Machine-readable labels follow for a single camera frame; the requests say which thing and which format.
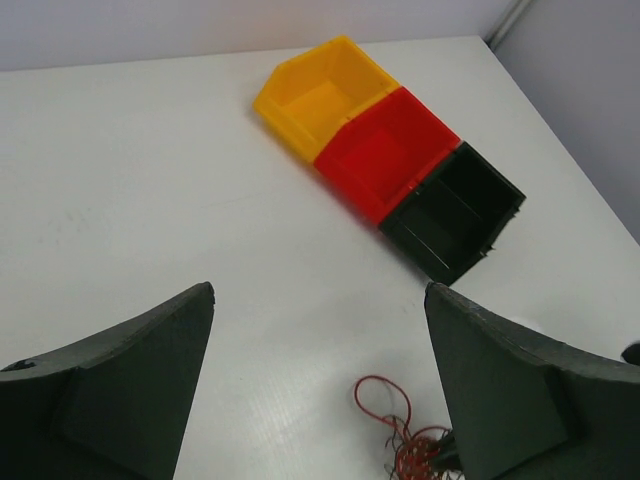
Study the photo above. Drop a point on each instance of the red plastic bin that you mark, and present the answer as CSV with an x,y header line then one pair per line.
x,y
378,158

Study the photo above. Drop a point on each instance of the black plastic bin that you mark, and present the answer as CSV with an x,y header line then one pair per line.
x,y
451,220

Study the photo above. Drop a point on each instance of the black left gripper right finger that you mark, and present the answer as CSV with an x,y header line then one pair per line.
x,y
525,406

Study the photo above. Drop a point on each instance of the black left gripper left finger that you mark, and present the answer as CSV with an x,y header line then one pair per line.
x,y
114,405

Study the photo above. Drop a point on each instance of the yellow plastic bin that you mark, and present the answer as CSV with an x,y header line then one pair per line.
x,y
308,98

